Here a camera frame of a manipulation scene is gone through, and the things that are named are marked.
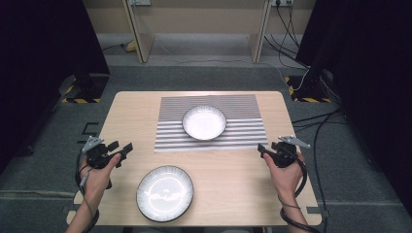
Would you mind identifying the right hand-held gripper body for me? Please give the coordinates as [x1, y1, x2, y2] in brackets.
[271, 135, 311, 169]

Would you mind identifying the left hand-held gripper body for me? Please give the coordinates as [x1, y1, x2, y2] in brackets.
[81, 136, 113, 170]

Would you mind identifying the dark-rimmed ribbed white plate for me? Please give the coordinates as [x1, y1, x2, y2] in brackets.
[135, 165, 195, 223]

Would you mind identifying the plain white ribbed deep plate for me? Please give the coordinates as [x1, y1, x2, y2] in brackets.
[182, 105, 227, 142]

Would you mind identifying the person's left hand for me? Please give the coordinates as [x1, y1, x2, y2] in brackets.
[79, 152, 122, 198]

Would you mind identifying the person's right hand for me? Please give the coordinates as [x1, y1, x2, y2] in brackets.
[262, 151, 305, 198]

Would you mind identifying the grey striped placemat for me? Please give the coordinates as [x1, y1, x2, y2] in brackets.
[154, 93, 270, 153]

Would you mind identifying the stand base with hazard tape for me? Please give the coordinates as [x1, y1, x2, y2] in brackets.
[61, 73, 111, 105]
[284, 75, 334, 104]

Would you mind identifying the yellow floor wedge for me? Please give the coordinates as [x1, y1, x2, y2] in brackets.
[124, 39, 138, 53]

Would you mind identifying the light wooden desk leg panel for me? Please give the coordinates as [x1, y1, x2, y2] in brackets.
[247, 0, 272, 64]
[121, 0, 156, 64]

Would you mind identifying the black curtain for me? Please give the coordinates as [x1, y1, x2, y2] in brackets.
[0, 0, 111, 176]
[294, 0, 412, 219]

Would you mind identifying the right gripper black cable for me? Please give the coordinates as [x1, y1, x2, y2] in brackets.
[279, 147, 323, 233]

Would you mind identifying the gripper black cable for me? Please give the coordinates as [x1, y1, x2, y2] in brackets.
[75, 150, 100, 233]
[279, 147, 323, 233]

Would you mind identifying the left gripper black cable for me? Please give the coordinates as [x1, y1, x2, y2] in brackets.
[75, 150, 100, 233]

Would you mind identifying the black floor cable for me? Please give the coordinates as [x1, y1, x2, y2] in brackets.
[291, 108, 348, 132]
[311, 110, 345, 208]

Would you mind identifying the thin white floor cable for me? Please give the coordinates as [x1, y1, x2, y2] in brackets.
[154, 38, 312, 91]

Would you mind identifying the beige floor cable strip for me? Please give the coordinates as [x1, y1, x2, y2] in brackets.
[0, 189, 78, 199]

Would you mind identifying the black wall cable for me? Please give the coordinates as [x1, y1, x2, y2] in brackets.
[275, 3, 300, 50]
[263, 33, 309, 70]

